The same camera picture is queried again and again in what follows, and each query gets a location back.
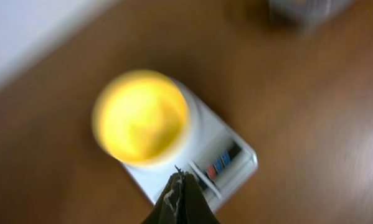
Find pale yellow bowl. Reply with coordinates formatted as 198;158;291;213
92;70;191;167

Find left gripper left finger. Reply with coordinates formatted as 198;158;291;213
142;169;184;224

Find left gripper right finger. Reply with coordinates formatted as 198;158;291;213
177;174;220;224

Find white digital kitchen scale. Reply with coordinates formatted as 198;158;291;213
125;82;258;212

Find clear plastic container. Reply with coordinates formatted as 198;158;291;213
268;0;355;28

